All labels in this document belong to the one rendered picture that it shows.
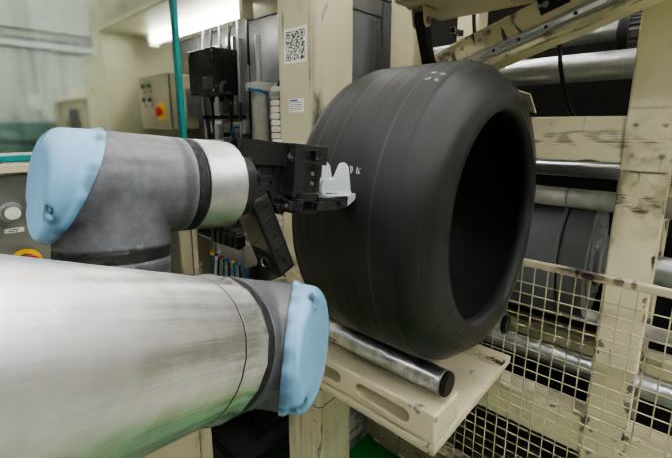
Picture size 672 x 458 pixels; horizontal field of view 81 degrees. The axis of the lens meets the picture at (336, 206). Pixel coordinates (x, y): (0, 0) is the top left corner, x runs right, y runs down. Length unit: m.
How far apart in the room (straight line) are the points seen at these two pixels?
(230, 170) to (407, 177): 0.26
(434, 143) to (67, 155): 0.43
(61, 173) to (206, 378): 0.19
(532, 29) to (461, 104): 0.50
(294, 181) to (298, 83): 0.51
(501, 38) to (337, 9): 0.41
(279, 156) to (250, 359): 0.27
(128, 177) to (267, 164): 0.16
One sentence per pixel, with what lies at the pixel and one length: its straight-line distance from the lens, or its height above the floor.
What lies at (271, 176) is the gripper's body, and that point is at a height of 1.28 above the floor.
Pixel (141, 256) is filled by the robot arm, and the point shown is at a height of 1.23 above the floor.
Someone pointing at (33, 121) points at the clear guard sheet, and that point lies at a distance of 0.93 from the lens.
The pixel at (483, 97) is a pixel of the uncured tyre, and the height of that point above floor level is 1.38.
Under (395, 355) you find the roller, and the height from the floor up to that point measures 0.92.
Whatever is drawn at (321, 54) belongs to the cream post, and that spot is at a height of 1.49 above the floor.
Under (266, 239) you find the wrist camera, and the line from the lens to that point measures 0.46.
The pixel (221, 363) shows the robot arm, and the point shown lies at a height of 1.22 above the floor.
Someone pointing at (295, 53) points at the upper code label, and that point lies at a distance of 0.95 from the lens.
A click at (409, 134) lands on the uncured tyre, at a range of 0.57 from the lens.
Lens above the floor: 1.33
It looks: 11 degrees down
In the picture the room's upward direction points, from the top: straight up
